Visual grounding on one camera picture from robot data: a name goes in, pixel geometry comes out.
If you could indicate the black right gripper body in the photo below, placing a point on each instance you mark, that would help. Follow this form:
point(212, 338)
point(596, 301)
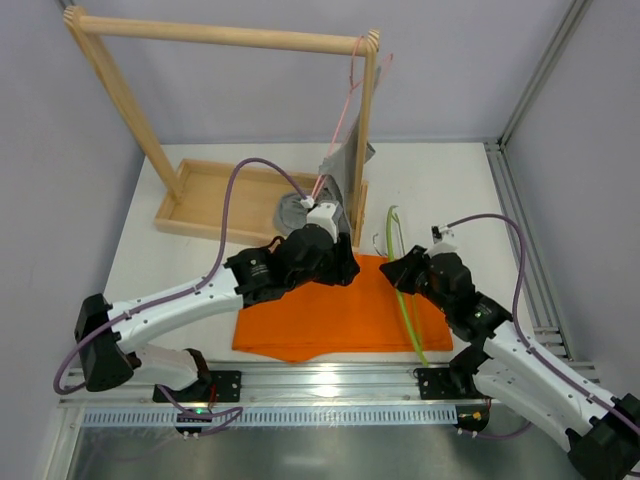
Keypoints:
point(409, 270)

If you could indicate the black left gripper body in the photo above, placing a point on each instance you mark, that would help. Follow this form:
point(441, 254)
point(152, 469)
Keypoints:
point(338, 260)

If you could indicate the orange trousers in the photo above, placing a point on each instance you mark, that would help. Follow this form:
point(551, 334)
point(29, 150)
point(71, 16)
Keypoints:
point(316, 320)

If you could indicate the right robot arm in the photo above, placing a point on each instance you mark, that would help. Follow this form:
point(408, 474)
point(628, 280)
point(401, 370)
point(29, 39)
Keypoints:
point(598, 430)

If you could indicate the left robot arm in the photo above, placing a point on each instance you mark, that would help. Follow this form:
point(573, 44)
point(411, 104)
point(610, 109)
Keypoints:
point(114, 340)

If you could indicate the grey shirt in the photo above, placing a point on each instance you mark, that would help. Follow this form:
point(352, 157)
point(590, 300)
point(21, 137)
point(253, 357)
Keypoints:
point(338, 170)

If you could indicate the wooden clothes rack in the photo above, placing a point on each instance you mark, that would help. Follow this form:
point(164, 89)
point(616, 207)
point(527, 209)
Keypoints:
point(183, 210)

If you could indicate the aluminium corner frame post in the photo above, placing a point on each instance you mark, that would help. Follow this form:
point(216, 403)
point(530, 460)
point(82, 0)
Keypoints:
point(540, 292)

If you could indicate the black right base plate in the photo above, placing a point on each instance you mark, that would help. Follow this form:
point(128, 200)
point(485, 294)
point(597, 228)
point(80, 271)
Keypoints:
point(438, 384)

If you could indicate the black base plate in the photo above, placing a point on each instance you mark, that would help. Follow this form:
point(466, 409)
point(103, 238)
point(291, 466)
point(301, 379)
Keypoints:
point(212, 386)
point(438, 384)

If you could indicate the aluminium front rail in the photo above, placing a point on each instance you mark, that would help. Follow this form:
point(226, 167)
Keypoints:
point(274, 395)

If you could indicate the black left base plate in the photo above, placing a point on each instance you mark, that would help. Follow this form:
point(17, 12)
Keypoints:
point(212, 386)

